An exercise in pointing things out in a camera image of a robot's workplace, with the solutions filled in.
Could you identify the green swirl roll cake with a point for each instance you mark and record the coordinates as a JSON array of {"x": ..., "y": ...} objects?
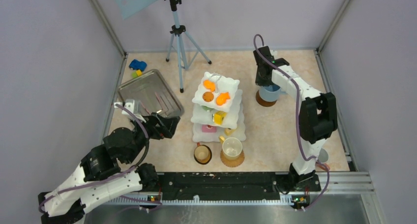
[{"x": 207, "y": 108}]

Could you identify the yellow ceramic cup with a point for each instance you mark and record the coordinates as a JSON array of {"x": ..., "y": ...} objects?
[{"x": 231, "y": 147}]

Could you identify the pink cake toy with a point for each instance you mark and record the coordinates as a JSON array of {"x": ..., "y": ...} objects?
[{"x": 208, "y": 129}]

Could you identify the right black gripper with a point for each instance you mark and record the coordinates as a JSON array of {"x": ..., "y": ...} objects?
[{"x": 258, "y": 81}]

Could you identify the yellow cake slice toy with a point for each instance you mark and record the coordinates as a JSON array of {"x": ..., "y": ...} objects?
[{"x": 218, "y": 117}]

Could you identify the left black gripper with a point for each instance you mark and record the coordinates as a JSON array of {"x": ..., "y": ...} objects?
[{"x": 167, "y": 128}]

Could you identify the black orange round coaster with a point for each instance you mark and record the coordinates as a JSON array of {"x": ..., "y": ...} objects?
[{"x": 202, "y": 162}]

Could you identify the yellow white cake toy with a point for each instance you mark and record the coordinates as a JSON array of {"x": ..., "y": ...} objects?
[{"x": 229, "y": 131}]

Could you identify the orange round pastry toy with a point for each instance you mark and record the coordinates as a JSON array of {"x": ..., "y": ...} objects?
[{"x": 208, "y": 96}]

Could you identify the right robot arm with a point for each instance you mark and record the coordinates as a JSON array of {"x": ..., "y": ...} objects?
[{"x": 316, "y": 113}]

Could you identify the white three-tier serving stand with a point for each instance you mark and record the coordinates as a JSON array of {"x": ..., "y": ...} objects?
[{"x": 217, "y": 109}]

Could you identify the light blue ceramic cup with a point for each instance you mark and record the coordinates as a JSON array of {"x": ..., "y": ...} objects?
[{"x": 270, "y": 93}]

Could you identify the light blue tripod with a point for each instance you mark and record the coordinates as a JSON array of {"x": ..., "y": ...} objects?
[{"x": 177, "y": 43}]

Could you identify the dark wooden round saucer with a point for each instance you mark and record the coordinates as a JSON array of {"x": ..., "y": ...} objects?
[{"x": 262, "y": 102}]

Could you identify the metal baking tray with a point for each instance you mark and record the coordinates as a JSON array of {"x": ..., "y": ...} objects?
[{"x": 150, "y": 82}]

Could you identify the small orange-rimmed mug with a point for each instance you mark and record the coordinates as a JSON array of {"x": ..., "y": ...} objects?
[{"x": 202, "y": 152}]

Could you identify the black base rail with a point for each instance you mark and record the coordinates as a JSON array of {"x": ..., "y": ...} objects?
[{"x": 229, "y": 186}]

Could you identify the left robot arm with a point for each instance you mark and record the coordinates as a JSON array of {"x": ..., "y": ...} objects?
[{"x": 114, "y": 168}]

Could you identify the green yellow block toy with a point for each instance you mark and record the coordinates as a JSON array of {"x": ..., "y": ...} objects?
[{"x": 136, "y": 73}]

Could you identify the white mug red handle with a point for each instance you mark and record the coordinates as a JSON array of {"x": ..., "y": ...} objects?
[{"x": 322, "y": 159}]

